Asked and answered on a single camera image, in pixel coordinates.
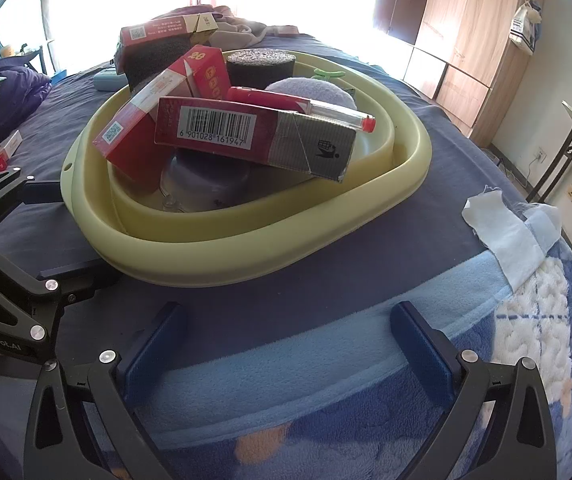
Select small red and white box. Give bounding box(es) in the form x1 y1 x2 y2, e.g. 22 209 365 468
0 130 22 173

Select red and cream carton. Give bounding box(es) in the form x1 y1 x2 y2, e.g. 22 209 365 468
92 45 233 188

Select purple round zipper case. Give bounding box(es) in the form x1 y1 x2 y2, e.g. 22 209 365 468
160 149 254 212

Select red and clear plastic tube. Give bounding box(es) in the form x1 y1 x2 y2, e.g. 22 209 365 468
227 86 379 132

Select large black foam cylinder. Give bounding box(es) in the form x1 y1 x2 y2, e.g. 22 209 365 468
226 49 297 90

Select beige clothes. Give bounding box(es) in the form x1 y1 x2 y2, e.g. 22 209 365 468
166 4 301 46

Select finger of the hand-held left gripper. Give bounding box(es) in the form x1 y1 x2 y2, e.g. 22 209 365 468
0 166 65 248
0 246 122 348

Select dark red carton gold end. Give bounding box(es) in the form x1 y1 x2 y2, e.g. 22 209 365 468
118 11 218 47

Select white plastic bag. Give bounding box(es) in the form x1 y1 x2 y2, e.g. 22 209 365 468
508 0 542 56

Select pale yellow plastic basin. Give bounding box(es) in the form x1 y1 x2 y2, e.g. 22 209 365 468
60 47 433 288

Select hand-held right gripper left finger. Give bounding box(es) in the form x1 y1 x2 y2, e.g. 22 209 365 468
20 301 189 480

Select blue checkered fleece blanket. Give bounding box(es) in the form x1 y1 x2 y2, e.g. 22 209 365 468
0 187 572 480

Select small black foam cylinder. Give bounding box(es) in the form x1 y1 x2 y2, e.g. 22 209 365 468
124 40 194 96

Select red carton with barcode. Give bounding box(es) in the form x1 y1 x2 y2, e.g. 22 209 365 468
155 96 357 182

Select wooden wardrobe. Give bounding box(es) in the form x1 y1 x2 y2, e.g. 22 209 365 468
373 0 547 148

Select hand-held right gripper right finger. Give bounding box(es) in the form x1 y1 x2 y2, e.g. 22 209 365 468
390 301 559 480

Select lavender plush pouch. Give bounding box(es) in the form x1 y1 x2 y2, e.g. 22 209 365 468
265 67 357 111

